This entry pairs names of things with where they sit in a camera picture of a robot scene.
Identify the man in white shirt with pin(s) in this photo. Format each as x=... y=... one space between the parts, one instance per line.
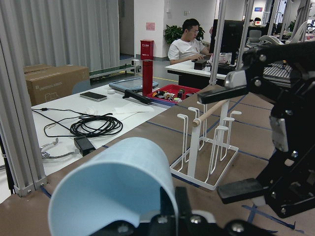
x=187 y=47

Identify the black computer monitor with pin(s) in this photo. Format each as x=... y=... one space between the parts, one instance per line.
x=232 y=35

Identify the metal reacher grabber tool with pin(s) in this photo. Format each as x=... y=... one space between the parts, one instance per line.
x=52 y=150

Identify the red parts bin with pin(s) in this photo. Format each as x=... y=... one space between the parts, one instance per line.
x=171 y=94

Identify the white wire cup rack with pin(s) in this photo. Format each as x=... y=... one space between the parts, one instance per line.
x=206 y=152

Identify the brown cardboard box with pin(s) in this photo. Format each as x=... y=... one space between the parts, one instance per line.
x=56 y=82

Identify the green potted plant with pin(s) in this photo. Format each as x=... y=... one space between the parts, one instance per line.
x=174 y=32

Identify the blue teach pendant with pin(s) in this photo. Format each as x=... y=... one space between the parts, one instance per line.
x=134 y=84

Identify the black smartphone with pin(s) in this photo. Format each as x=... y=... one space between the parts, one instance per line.
x=93 y=96

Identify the red fire cabinet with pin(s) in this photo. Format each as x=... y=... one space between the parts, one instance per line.
x=147 y=48

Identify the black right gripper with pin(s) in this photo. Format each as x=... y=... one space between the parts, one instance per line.
x=288 y=180

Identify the black power adapter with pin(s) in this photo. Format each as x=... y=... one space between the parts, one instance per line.
x=84 y=145

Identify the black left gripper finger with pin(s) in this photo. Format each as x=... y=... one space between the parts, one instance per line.
x=182 y=202

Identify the aluminium frame post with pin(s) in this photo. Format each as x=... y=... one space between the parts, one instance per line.
x=17 y=127

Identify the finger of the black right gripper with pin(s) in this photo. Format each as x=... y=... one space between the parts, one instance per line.
x=240 y=190

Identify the red thermos bottle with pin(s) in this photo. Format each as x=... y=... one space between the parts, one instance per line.
x=147 y=76

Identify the light blue plastic cup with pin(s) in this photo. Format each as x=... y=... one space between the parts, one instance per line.
x=122 y=182

